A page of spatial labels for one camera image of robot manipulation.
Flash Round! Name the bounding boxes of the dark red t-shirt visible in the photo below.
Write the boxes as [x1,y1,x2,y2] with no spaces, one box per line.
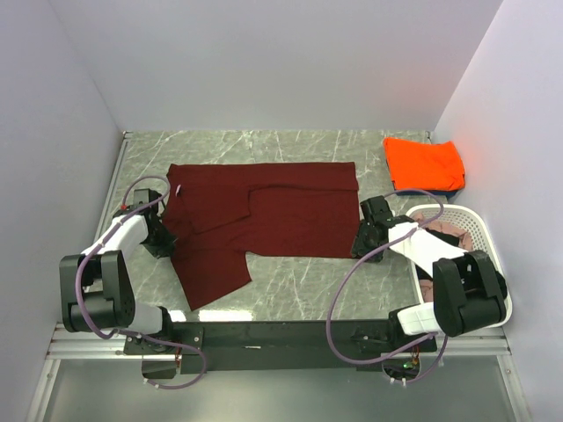
[163,162,360,310]

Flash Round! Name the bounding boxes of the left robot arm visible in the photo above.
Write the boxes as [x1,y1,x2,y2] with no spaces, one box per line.
[59,206,176,353]

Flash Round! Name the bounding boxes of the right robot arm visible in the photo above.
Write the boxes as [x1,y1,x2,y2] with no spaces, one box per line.
[352,220,512,351]

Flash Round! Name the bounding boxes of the pink garment in basket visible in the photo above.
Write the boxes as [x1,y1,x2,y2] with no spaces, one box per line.
[415,220,474,302]

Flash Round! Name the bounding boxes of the black garment in basket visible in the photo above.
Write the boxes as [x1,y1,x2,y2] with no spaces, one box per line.
[408,229,507,295]

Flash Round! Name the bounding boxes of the folded orange t-shirt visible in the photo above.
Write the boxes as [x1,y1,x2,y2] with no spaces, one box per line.
[383,137,465,193]

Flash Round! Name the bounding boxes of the white plastic laundry basket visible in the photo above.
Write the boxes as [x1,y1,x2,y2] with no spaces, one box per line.
[405,204,513,329]

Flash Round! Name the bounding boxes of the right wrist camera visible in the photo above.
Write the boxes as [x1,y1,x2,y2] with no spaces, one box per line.
[360,195,393,226]

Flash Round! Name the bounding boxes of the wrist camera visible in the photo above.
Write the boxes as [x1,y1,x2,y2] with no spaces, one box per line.
[131,188,160,209]
[360,195,393,226]

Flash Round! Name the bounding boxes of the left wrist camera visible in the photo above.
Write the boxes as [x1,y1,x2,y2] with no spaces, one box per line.
[131,188,160,209]

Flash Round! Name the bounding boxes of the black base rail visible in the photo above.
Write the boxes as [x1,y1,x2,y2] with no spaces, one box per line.
[124,319,437,375]

